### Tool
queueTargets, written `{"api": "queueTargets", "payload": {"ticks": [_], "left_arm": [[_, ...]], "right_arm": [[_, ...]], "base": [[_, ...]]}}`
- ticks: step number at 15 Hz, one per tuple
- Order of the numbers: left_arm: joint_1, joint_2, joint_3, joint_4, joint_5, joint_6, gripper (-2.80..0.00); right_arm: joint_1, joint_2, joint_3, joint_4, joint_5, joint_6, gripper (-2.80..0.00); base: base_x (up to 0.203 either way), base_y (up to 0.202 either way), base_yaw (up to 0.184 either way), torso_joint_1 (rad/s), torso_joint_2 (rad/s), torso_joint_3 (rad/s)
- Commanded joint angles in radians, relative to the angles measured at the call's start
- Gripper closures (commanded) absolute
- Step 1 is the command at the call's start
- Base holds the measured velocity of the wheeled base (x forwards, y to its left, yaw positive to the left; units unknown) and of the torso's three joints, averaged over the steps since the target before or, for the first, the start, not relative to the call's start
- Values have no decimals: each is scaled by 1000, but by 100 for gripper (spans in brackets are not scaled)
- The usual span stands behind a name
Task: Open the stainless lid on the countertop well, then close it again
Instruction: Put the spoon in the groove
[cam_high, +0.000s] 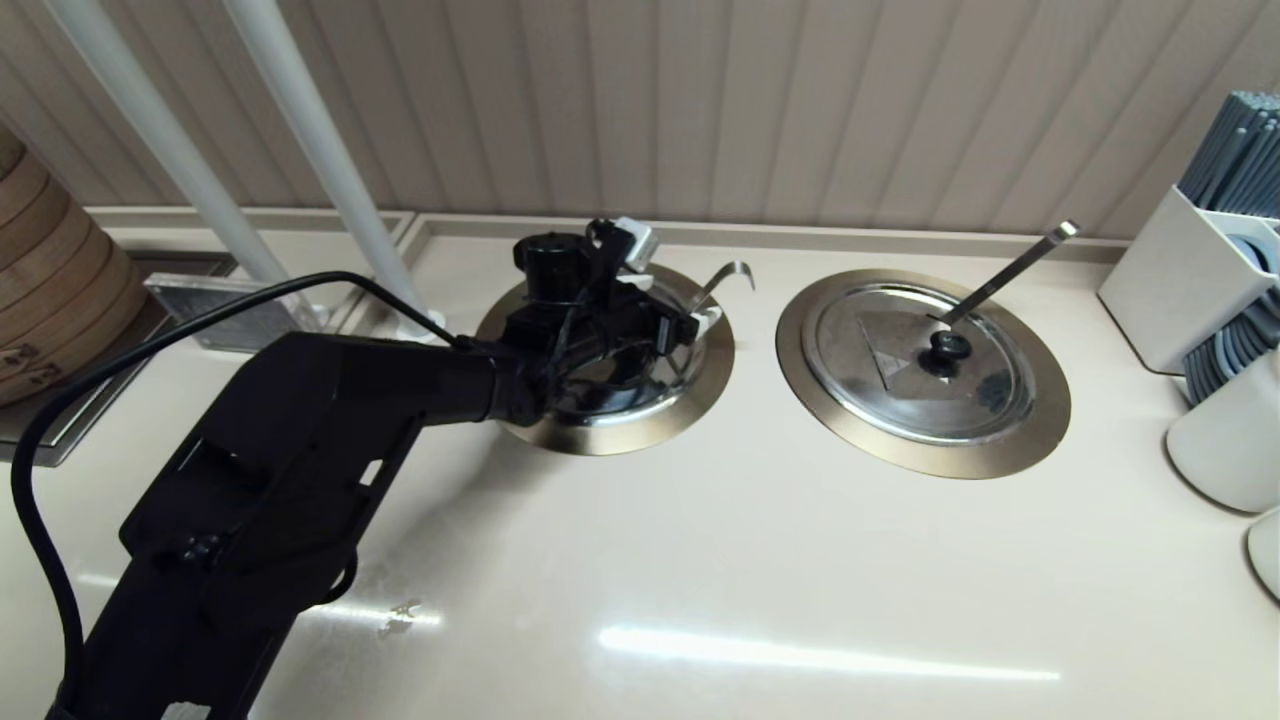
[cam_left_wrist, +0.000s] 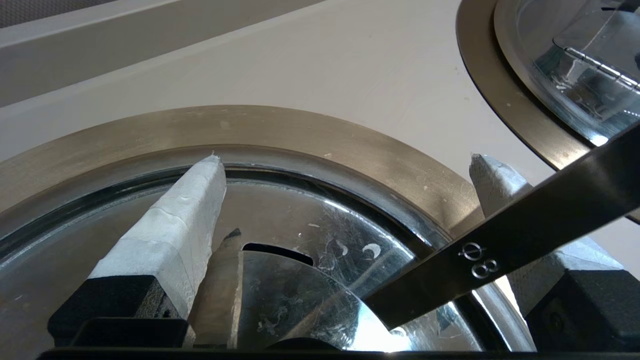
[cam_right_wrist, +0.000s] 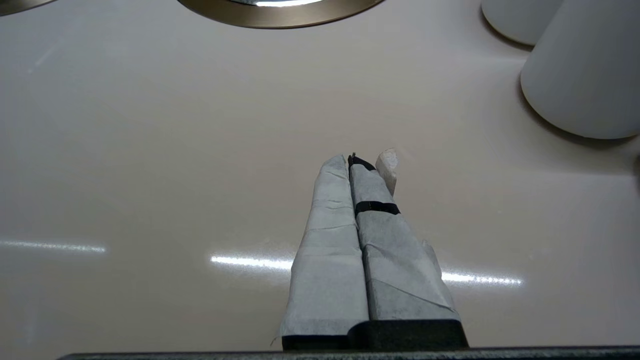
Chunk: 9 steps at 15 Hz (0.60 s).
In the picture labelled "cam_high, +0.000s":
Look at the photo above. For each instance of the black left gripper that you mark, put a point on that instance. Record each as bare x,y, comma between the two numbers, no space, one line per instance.
590,335

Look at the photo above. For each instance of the hinged steel lid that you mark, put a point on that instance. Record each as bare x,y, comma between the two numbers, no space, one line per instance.
690,365

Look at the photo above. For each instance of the steel lid with triangle mark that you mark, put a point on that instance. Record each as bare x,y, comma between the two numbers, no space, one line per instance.
990,385

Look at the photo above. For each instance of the brass ringed counter well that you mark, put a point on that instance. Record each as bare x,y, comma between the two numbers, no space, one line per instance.
1055,415
715,385

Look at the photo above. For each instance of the white slanted pole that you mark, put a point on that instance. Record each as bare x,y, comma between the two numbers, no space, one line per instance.
150,120
330,150

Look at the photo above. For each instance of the clear acrylic sign block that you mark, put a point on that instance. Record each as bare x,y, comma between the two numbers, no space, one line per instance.
210,310

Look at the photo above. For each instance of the white utensil holder box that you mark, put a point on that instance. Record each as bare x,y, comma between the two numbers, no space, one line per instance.
1170,290

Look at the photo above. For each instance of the grey stacked discs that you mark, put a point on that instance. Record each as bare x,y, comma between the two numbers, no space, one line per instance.
1235,348

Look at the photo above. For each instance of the white cylindrical container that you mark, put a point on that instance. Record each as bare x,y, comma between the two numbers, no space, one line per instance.
1230,435

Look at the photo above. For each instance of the grey stick bundle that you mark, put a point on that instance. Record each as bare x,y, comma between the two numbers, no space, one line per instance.
1240,155

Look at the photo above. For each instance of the steel framed dark panel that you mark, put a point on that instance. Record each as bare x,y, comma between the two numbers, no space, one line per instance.
110,380

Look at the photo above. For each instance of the white bowl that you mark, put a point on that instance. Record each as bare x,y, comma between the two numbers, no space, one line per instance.
1266,555

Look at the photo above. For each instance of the bamboo steamer stack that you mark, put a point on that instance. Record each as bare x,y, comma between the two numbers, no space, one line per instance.
60,280

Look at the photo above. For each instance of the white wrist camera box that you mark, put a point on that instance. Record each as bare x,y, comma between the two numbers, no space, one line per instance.
634,244

